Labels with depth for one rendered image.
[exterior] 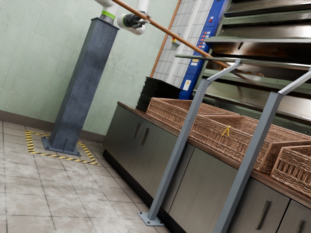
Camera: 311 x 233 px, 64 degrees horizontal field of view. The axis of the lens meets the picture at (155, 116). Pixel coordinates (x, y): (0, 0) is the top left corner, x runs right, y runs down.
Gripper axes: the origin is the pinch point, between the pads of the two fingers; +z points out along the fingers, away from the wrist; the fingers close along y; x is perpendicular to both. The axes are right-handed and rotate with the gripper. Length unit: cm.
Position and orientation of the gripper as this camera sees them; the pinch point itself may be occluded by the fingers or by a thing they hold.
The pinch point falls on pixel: (146, 18)
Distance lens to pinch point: 174.6
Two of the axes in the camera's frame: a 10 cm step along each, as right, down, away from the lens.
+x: -7.7, -2.6, -5.8
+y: -3.6, 9.3, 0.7
